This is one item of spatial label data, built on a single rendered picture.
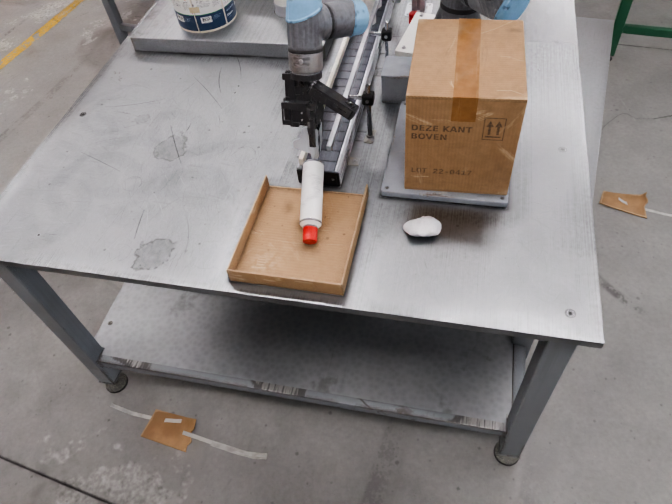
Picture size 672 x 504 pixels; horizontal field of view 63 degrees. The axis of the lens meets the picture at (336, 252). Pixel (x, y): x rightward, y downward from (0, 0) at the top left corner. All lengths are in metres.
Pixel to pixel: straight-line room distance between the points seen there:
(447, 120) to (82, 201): 0.95
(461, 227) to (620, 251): 1.26
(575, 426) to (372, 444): 0.66
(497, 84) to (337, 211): 0.46
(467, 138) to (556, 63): 0.66
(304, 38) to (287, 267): 0.49
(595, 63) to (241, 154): 1.06
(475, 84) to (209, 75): 0.95
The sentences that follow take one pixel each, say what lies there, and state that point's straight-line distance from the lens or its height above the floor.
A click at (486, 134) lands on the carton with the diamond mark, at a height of 1.03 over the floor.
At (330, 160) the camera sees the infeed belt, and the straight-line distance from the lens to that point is 1.40.
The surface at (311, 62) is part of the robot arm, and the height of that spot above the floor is 1.15.
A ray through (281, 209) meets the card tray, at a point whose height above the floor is 0.83.
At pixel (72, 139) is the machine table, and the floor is 0.83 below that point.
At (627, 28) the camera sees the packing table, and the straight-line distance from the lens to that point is 3.40.
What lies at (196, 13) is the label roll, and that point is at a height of 0.95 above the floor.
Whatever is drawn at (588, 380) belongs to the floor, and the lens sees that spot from 2.12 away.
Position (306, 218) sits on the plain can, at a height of 0.89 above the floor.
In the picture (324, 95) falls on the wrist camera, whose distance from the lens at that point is 1.27.
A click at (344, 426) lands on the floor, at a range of 1.95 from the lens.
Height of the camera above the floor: 1.81
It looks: 51 degrees down
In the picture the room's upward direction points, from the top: 8 degrees counter-clockwise
